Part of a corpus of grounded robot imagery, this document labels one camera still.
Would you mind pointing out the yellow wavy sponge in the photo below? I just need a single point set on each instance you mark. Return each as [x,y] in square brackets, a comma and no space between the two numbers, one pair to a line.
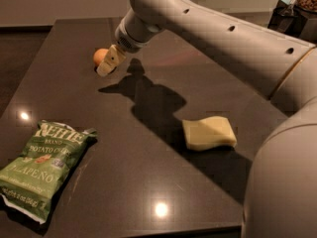
[208,133]

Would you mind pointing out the orange fruit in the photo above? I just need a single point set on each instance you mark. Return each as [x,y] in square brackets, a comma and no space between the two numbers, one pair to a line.
[99,56]

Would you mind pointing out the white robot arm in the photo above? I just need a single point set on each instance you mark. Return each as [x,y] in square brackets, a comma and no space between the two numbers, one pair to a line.
[281,194]

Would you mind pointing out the green jalapeno chips bag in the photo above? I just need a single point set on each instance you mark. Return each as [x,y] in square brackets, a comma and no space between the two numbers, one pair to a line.
[29,183]

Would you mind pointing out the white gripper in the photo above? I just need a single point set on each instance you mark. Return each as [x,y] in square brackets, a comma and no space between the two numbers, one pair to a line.
[130,42]

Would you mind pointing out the black container with utensils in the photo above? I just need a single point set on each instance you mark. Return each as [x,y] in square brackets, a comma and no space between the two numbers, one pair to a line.
[302,24]

